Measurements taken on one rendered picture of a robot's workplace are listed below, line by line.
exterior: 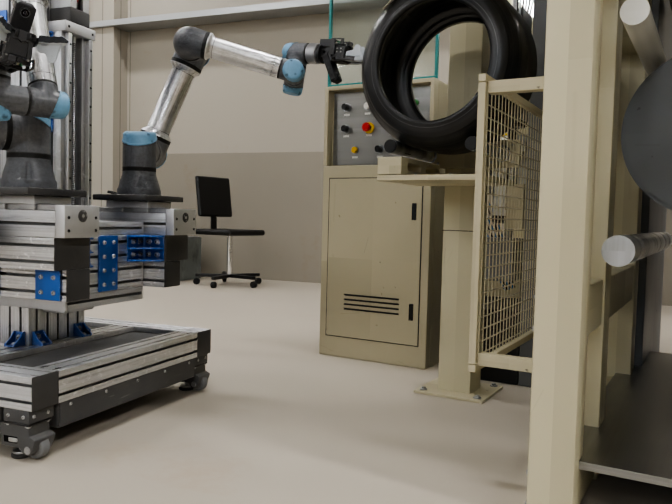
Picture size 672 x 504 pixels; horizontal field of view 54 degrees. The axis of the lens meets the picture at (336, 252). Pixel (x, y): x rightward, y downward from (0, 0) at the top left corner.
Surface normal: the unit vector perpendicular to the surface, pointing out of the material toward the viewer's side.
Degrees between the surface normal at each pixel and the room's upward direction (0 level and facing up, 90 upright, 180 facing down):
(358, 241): 90
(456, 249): 90
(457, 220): 90
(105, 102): 90
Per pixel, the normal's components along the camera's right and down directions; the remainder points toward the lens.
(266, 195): -0.36, 0.04
